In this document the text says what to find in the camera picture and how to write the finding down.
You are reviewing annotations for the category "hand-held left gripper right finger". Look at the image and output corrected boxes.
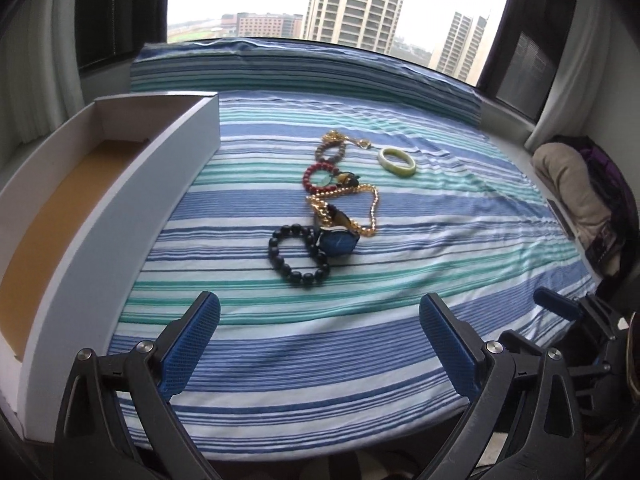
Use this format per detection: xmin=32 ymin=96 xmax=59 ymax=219
xmin=415 ymin=292 xmax=586 ymax=480

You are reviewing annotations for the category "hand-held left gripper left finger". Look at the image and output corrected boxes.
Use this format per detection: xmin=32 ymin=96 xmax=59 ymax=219
xmin=54 ymin=291 xmax=223 ymax=480

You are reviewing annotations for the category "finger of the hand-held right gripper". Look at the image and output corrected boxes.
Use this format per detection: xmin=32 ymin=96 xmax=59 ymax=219
xmin=533 ymin=286 xmax=617 ymax=347
xmin=499 ymin=329 xmax=546 ymax=358

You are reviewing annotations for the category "black bead bracelet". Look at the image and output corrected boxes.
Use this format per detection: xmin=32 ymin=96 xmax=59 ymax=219
xmin=267 ymin=225 xmax=331 ymax=289

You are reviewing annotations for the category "white cardboard box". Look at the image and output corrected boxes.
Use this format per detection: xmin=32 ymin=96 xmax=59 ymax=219
xmin=0 ymin=91 xmax=221 ymax=445

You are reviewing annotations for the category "blue face wristwatch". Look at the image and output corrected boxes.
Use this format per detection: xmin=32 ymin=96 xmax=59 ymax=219
xmin=313 ymin=209 xmax=361 ymax=257

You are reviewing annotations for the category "gold bead necklace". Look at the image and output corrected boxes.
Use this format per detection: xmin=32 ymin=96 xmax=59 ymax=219
xmin=305 ymin=184 xmax=380 ymax=239

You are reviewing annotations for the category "pale green jade bangle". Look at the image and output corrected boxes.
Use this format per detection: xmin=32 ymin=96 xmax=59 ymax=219
xmin=377 ymin=147 xmax=417 ymax=179

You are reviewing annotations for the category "red bead bracelet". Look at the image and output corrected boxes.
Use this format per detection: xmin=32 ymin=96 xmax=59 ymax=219
xmin=302 ymin=158 xmax=342 ymax=194

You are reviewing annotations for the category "brown wooden bead bracelet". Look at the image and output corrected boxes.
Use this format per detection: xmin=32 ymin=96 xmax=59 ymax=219
xmin=314 ymin=140 xmax=348 ymax=166

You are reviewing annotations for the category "gold chain bracelet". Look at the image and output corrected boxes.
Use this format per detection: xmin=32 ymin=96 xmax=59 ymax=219
xmin=322 ymin=129 xmax=372 ymax=150

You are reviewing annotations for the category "blue green striped blanket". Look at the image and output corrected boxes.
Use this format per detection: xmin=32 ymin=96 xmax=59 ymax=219
xmin=107 ymin=37 xmax=601 ymax=453

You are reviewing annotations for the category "beige and purple clothes pile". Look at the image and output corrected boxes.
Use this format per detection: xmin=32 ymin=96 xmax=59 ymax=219
xmin=531 ymin=142 xmax=614 ymax=242

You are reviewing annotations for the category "purple bag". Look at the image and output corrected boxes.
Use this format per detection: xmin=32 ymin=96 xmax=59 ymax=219
xmin=579 ymin=137 xmax=637 ymax=281

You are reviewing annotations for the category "white curtain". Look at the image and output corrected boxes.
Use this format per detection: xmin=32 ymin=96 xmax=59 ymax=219
xmin=524 ymin=0 xmax=640 ymax=152

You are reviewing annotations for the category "slim beige high-rise building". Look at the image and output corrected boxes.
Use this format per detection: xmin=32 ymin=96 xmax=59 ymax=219
xmin=428 ymin=10 xmax=489 ymax=82

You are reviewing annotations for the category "grey curtain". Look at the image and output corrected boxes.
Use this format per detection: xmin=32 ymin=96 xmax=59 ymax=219
xmin=0 ymin=0 xmax=87 ymax=163

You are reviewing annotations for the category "low red brick building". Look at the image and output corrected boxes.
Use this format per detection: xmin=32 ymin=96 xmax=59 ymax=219
xmin=234 ymin=11 xmax=304 ymax=39

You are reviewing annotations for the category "tall beige high-rise building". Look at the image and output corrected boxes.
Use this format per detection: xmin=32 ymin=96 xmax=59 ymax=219
xmin=301 ymin=0 xmax=409 ymax=56

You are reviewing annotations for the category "dark window frame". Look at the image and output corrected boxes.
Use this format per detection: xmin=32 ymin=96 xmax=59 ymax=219
xmin=74 ymin=0 xmax=170 ymax=73
xmin=476 ymin=0 xmax=582 ymax=122

